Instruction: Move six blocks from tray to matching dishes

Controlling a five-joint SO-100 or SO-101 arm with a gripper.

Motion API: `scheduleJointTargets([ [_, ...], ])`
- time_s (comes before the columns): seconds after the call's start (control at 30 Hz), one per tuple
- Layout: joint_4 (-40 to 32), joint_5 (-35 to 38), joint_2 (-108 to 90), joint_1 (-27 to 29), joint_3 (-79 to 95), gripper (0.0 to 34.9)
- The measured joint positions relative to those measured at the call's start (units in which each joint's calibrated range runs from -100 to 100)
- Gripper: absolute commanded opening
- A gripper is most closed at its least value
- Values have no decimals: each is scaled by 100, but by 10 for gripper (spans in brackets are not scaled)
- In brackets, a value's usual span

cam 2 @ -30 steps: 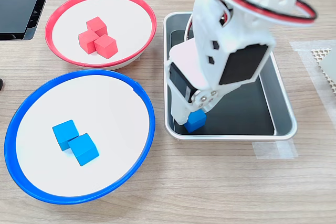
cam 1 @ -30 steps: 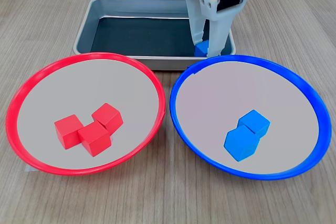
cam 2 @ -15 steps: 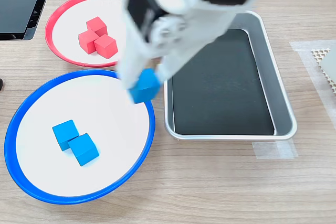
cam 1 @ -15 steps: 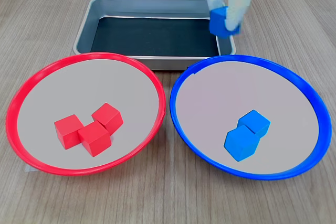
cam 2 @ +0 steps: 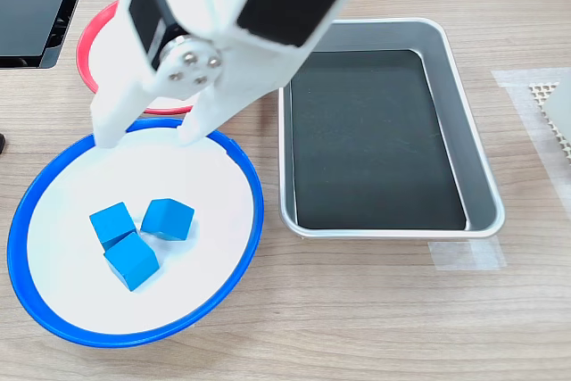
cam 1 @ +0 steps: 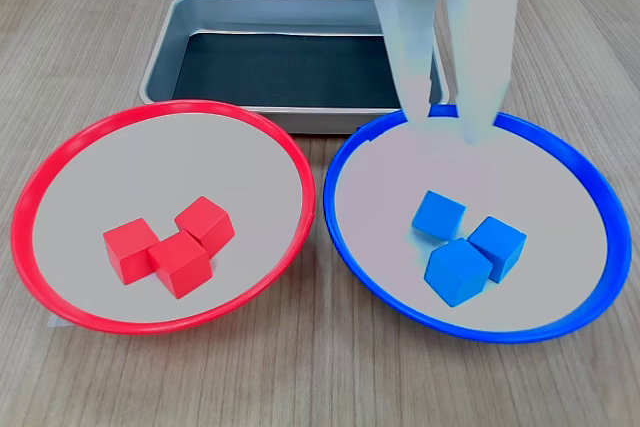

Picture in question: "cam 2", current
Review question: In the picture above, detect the clear plastic sheet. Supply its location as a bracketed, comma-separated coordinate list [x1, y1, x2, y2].
[492, 67, 571, 217]

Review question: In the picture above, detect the steel tray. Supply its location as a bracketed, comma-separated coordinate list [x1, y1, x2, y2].
[277, 18, 507, 240]

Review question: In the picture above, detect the small blue cube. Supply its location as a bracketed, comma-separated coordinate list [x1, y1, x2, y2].
[103, 232, 161, 293]
[88, 201, 137, 252]
[140, 197, 196, 242]

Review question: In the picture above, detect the black tray mat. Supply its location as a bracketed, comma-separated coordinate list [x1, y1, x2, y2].
[288, 48, 468, 231]

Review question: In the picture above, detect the clear tape strip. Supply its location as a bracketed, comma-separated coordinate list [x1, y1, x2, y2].
[427, 237, 509, 272]

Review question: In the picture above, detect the red-rimmed white plate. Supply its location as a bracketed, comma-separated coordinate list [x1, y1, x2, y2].
[75, 0, 195, 115]

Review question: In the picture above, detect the pale perforated base plate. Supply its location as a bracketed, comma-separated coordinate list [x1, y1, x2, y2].
[529, 81, 571, 162]

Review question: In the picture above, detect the black plastic case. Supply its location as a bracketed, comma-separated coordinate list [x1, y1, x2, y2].
[0, 0, 95, 70]

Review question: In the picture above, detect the blue-rimmed white plate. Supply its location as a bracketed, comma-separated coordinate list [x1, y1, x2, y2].
[6, 117, 265, 350]

